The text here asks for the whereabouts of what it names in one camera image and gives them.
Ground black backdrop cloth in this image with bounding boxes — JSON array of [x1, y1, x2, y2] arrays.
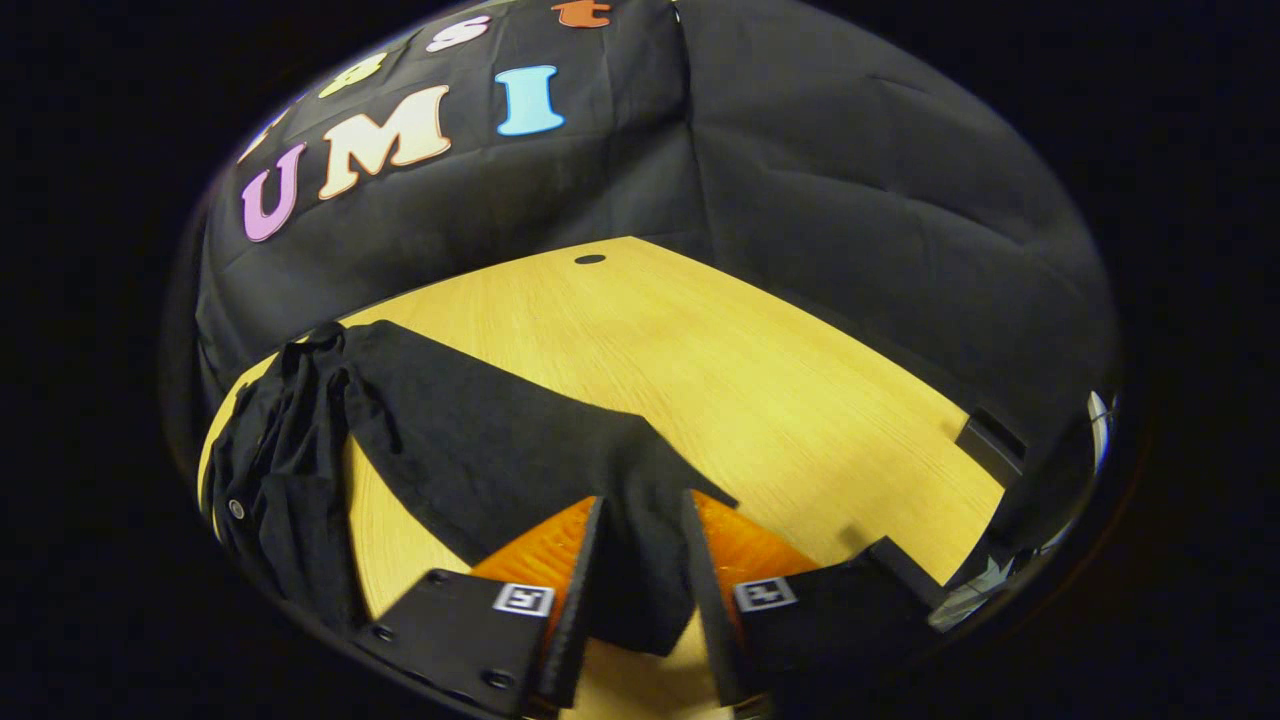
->
[[165, 0, 1119, 451]]

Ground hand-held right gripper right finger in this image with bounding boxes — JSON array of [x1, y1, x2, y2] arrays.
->
[[682, 489, 951, 713]]

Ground dark grey block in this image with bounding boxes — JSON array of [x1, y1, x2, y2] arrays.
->
[[955, 405, 1031, 491]]

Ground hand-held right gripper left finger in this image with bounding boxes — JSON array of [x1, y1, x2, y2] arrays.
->
[[350, 495, 611, 719]]

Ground black trousers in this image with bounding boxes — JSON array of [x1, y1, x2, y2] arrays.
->
[[200, 320, 741, 658]]

